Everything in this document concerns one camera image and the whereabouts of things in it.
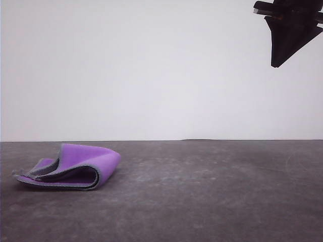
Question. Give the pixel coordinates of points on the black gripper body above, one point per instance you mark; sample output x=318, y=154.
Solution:
x=290, y=7

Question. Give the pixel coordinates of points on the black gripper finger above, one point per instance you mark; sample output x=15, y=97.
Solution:
x=297, y=32
x=276, y=37

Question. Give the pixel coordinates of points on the purple towel with grey hem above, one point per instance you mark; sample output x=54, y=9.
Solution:
x=83, y=156

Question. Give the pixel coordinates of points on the grey table cloth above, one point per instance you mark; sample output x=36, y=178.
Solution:
x=227, y=201

